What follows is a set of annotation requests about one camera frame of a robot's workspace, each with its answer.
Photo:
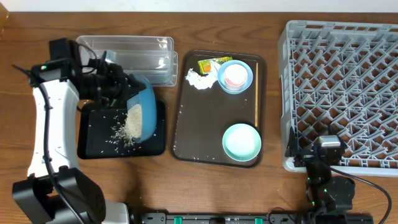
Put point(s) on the black waste tray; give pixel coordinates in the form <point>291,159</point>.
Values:
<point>98,127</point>

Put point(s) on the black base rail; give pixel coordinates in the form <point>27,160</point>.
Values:
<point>272,218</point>

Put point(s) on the grey plastic dishwasher rack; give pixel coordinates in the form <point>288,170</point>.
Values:
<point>342,74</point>

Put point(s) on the light blue small bowl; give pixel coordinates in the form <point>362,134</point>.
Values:
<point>221,76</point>

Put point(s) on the dark brown serving tray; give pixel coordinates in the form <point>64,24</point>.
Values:
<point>202,116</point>

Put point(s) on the mint green bowl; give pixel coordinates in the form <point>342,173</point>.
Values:
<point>241,142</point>

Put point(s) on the white tissue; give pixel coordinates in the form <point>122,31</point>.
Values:
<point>198,81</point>

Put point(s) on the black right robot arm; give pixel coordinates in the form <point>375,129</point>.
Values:
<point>331,196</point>

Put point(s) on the green orange snack wrapper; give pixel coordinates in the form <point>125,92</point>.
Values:
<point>210,65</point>

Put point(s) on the pile of white rice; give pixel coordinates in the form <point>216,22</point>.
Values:
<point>131,130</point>

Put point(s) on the dark blue plate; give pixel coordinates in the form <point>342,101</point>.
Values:
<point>146,99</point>

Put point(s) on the wooden chopstick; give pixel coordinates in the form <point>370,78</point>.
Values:
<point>257,96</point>

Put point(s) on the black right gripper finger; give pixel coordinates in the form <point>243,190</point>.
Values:
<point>334,130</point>
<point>292,147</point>

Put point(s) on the clear plastic waste bin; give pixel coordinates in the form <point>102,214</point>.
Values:
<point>152,57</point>

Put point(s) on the pink plastic cup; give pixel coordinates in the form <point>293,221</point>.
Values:
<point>235,76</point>

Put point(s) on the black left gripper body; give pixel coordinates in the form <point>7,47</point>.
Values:
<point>107,89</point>

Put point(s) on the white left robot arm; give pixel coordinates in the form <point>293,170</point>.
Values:
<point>56,190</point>

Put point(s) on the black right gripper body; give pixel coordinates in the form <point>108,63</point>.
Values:
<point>305,159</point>

